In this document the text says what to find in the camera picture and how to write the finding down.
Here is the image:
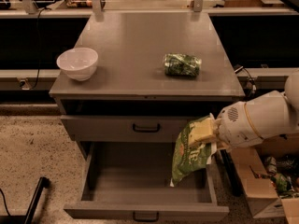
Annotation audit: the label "cardboard box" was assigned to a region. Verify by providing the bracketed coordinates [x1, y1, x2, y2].
[230, 133, 299, 224]

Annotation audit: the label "black metal leg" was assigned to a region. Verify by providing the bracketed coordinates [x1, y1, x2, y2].
[221, 150, 242, 197]
[0, 176, 50, 224]

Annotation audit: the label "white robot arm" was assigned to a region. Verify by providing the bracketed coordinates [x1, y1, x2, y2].
[188, 70, 299, 148]

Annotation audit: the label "closed upper grey drawer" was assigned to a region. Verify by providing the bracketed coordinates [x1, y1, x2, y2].
[60, 114, 234, 144]

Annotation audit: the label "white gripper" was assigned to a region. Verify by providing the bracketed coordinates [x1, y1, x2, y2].
[188, 102, 263, 152]

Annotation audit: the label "black hanging cable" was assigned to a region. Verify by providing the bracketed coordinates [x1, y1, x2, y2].
[30, 7, 48, 91]

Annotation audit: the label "grey drawer cabinet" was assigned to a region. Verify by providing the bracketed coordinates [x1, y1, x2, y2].
[50, 11, 244, 154]

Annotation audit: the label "green kettle chip bag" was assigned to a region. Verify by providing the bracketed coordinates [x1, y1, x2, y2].
[170, 114, 217, 187]

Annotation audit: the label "black metal leg left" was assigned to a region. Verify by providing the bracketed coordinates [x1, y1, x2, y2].
[0, 176, 50, 224]

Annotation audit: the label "green soda can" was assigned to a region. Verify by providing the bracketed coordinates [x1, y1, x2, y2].
[164, 53, 202, 77]

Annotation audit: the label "snack bags in box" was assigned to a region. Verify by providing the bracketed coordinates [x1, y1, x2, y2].
[250, 155, 299, 199]

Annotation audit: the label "black metal leg right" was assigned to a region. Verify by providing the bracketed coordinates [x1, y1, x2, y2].
[221, 150, 242, 197]

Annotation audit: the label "white bowl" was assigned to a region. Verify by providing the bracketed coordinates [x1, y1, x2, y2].
[56, 48, 99, 81]

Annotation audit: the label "open lower grey drawer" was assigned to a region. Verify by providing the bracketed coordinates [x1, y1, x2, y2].
[64, 143, 229, 222]

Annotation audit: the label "cables behind cabinet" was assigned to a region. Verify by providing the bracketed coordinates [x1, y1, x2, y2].
[233, 63, 258, 98]

